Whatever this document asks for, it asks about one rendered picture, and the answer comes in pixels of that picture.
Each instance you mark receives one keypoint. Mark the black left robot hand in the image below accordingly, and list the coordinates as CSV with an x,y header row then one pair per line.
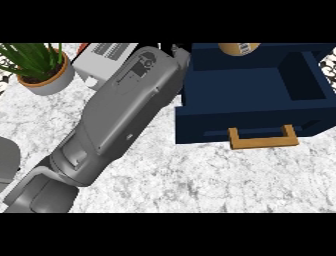
x,y
184,47

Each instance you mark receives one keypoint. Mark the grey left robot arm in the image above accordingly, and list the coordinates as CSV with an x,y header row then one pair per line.
x,y
121,100

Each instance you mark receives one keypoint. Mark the tan can with label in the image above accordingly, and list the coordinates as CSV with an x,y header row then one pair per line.
x,y
238,48

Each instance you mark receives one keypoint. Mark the navy blue drawer front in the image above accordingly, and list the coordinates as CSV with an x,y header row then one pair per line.
x,y
210,125

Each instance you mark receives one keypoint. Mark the navy blue cabinet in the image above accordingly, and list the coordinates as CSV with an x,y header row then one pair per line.
x,y
235,83

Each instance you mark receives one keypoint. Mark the white boxy appliance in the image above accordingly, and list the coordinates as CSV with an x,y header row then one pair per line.
x,y
99,63

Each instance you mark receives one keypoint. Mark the small red object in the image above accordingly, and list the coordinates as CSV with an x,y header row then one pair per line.
x,y
81,47

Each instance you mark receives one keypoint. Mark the green plant in white pot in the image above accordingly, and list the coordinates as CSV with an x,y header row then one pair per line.
x,y
46,80

